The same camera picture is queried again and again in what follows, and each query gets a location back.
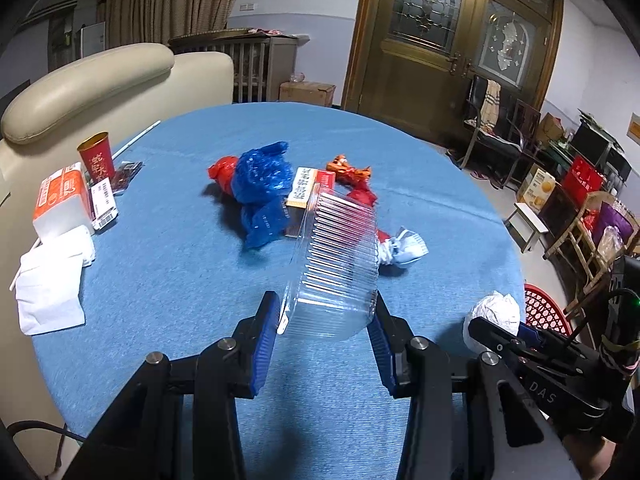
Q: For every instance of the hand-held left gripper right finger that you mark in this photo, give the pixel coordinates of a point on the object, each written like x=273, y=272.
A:
x=382, y=355

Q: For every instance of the white barcode label box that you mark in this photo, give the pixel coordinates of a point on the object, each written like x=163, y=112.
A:
x=104, y=205

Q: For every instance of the red paper cup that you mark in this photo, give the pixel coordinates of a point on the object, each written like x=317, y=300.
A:
x=96, y=157

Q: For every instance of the white paper napkin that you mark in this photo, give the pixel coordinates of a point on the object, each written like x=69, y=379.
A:
x=47, y=300

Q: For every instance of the red gift bag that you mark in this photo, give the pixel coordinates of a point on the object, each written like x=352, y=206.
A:
x=582, y=180

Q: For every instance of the yellow printed carton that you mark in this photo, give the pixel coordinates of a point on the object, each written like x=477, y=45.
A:
x=537, y=187

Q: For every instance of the beige leather sofa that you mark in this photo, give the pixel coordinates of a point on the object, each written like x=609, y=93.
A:
x=90, y=80

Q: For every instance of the red white cardboard box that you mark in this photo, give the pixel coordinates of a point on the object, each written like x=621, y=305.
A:
x=302, y=187

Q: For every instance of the blue plastic bag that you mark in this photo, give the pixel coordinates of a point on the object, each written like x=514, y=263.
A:
x=260, y=175

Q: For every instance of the white thin stick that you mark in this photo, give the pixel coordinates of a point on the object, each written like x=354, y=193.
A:
x=135, y=139

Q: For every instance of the light wooden armchair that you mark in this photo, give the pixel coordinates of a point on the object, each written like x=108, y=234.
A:
x=580, y=240

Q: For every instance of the wooden glass panel door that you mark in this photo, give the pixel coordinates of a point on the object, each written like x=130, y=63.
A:
x=450, y=65

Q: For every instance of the red plastic basket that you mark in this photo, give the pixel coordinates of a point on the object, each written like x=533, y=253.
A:
x=545, y=307

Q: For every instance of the dark chair with scarf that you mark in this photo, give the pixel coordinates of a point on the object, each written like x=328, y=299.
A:
x=487, y=110

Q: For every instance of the white paper ball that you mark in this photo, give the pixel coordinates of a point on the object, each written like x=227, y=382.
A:
x=492, y=310

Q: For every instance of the dark foil packet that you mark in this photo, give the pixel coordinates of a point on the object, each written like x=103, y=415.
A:
x=126, y=176

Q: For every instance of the dark wooden chair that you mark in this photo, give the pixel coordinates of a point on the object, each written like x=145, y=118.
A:
x=525, y=125

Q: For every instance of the white low stool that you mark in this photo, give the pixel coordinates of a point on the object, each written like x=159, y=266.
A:
x=530, y=217

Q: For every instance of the white folded tissue stack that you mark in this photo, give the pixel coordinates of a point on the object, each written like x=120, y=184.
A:
x=70, y=247

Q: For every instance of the white blue crumpled wrapper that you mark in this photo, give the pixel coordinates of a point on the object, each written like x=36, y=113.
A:
x=405, y=247

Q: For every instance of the brown cardboard box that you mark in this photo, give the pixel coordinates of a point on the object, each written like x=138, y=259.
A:
x=306, y=92

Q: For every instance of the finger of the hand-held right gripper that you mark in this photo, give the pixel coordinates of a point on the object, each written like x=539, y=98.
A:
x=500, y=346
x=531, y=332

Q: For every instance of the white board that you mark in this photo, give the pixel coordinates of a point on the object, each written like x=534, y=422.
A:
x=94, y=39

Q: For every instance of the orange wrapper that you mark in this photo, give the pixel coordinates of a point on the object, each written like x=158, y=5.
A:
x=350, y=171

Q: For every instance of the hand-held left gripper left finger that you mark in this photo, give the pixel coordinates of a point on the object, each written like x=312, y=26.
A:
x=265, y=340

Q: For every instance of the purple bag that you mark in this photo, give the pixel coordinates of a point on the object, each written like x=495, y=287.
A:
x=615, y=220

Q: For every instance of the red crumpled wrapper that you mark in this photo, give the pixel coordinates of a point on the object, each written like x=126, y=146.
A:
x=361, y=195

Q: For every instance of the orange white tissue pack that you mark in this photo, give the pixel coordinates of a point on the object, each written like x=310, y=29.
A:
x=60, y=200

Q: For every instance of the wooden slatted radiator cabinet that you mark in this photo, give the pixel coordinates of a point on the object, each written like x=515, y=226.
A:
x=255, y=65

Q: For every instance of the clear ribbed plastic container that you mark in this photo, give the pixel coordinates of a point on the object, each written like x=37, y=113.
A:
x=335, y=260

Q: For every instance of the red plastic bag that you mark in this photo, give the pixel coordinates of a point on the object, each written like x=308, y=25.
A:
x=222, y=170

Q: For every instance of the black monitor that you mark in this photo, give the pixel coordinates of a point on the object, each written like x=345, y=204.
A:
x=590, y=142

